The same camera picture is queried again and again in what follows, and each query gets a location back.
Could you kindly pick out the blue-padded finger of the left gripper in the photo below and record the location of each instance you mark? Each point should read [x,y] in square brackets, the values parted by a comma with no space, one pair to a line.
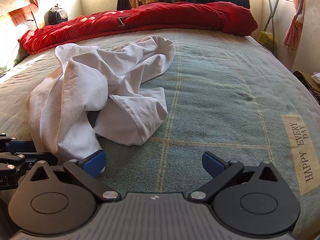
[12,145]

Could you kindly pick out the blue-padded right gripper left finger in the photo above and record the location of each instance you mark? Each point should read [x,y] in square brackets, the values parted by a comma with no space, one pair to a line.
[83,173]

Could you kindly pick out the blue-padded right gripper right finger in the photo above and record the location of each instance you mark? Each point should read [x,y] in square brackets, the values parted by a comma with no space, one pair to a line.
[223,174]

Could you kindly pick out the white t-shirt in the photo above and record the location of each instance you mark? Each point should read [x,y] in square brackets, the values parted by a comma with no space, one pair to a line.
[97,93]

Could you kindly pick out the metal clothes drying rack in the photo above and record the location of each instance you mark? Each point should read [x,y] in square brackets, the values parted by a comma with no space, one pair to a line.
[264,12]

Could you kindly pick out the green plaid bed sheet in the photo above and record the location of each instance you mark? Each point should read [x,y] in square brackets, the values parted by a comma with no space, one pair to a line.
[225,94]

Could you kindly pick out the wooden headboard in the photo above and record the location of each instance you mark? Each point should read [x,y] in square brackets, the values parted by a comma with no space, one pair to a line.
[19,16]

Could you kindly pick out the yellow plastic bag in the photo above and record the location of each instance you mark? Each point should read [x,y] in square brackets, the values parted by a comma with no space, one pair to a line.
[265,38]

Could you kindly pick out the red quilt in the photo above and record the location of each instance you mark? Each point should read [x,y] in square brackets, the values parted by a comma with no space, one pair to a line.
[225,17]

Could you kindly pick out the pink curtain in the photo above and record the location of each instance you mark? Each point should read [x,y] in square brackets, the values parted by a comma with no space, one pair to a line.
[292,37]

